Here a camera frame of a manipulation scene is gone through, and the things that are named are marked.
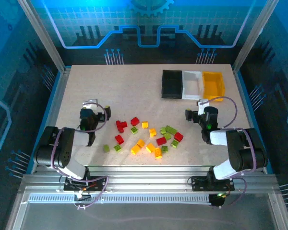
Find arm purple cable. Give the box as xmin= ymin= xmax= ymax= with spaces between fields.
xmin=50 ymin=102 xmax=110 ymax=211
xmin=199 ymin=95 xmax=259 ymax=207

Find black controller box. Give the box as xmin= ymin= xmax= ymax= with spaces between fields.
xmin=208 ymin=193 xmax=228 ymax=208

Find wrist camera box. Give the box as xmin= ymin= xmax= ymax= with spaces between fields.
xmin=83 ymin=99 xmax=98 ymax=110
xmin=196 ymin=99 xmax=209 ymax=116

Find black plastic bin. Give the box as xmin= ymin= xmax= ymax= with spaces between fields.
xmin=161 ymin=69 xmax=184 ymax=100

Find yellow plastic bin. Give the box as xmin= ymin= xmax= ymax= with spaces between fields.
xmin=202 ymin=71 xmax=226 ymax=103

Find aluminium side rail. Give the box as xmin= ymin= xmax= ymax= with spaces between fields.
xmin=30 ymin=67 xmax=72 ymax=174

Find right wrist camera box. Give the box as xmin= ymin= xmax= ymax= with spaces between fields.
xmin=196 ymin=99 xmax=209 ymax=116

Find blue table edge strip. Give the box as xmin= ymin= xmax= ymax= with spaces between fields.
xmin=234 ymin=66 xmax=273 ymax=174

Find slotted cable duct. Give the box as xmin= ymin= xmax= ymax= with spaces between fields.
xmin=27 ymin=193 xmax=213 ymax=205

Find aluminium frame post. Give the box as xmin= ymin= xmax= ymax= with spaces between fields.
xmin=17 ymin=0 xmax=72 ymax=74
xmin=231 ymin=0 xmax=281 ymax=74

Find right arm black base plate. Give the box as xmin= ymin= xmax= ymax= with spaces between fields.
xmin=191 ymin=176 xmax=235 ymax=192

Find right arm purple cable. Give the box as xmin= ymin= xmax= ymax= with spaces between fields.
xmin=199 ymin=95 xmax=259 ymax=207

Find white plastic bin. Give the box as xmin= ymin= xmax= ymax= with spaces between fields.
xmin=181 ymin=70 xmax=204 ymax=100

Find red lego bricks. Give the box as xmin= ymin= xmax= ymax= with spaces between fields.
xmin=115 ymin=120 xmax=128 ymax=134

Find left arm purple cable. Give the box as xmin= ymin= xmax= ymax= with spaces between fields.
xmin=50 ymin=102 xmax=110 ymax=211

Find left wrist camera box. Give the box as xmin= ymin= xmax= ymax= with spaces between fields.
xmin=83 ymin=99 xmax=98 ymax=110

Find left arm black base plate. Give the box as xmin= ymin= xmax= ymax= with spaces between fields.
xmin=63 ymin=176 xmax=108 ymax=192

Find aluminium mounting beam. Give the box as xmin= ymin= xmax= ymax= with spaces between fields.
xmin=19 ymin=165 xmax=281 ymax=195

